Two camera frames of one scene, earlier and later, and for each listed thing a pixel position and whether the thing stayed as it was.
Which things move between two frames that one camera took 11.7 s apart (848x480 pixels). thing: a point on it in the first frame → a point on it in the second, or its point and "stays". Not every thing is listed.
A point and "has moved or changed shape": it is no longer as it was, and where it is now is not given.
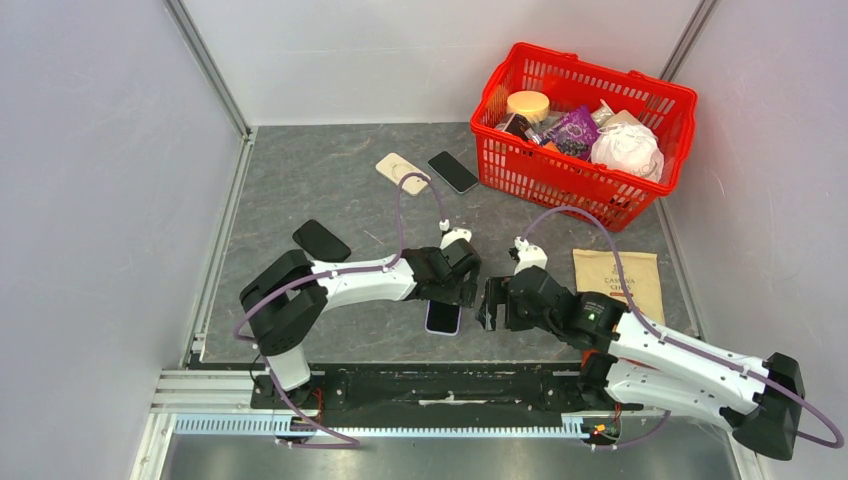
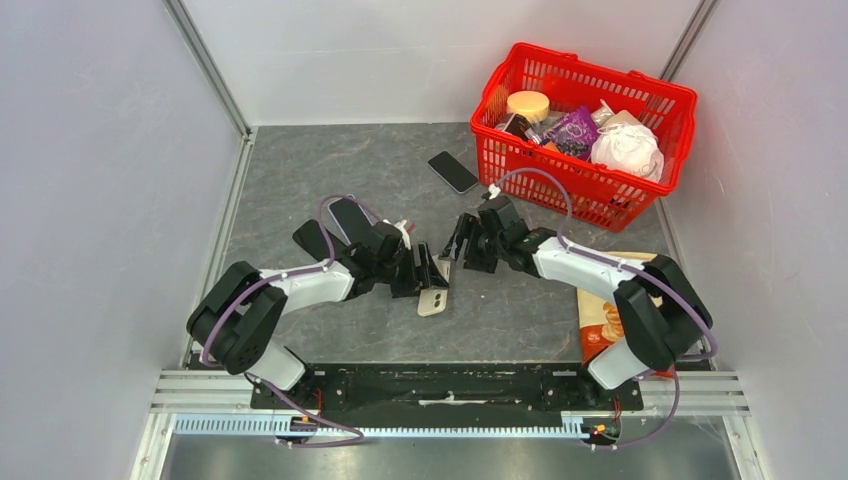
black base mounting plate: (432, 387) stays
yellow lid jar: (534, 105) stays
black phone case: (320, 243) stays
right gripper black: (497, 294) → (465, 229)
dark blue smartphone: (442, 318) → (352, 219)
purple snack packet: (573, 132) stays
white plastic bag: (629, 147) stays
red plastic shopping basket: (599, 141) stays
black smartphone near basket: (453, 172) stays
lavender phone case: (440, 333) → (330, 223)
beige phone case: (393, 167) has moved or changed shape
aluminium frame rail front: (218, 403) stays
